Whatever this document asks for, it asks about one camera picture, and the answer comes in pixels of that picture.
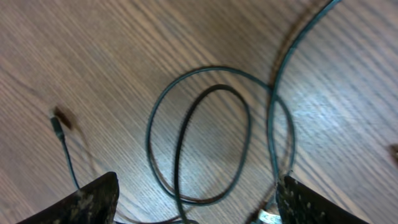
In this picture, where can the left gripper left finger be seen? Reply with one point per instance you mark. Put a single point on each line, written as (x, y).
(94, 203)

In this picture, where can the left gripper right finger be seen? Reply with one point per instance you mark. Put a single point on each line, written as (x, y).
(298, 204)

